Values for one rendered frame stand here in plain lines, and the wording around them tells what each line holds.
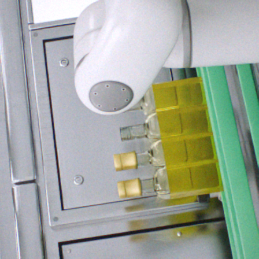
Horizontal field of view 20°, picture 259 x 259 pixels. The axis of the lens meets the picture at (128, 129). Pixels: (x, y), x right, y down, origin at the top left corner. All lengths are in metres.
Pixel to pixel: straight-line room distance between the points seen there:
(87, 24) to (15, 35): 0.73
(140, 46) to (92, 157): 0.71
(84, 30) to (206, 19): 0.16
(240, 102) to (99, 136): 0.38
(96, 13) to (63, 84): 0.65
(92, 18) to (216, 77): 0.40
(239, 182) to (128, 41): 0.47
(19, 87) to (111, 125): 0.23
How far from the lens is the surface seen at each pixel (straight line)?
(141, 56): 0.89
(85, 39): 0.96
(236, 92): 1.32
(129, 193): 1.38
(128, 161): 1.40
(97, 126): 1.58
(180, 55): 0.98
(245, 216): 1.24
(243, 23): 0.99
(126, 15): 0.85
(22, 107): 1.62
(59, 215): 1.52
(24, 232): 1.54
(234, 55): 1.00
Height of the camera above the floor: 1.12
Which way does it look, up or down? level
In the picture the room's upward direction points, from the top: 99 degrees counter-clockwise
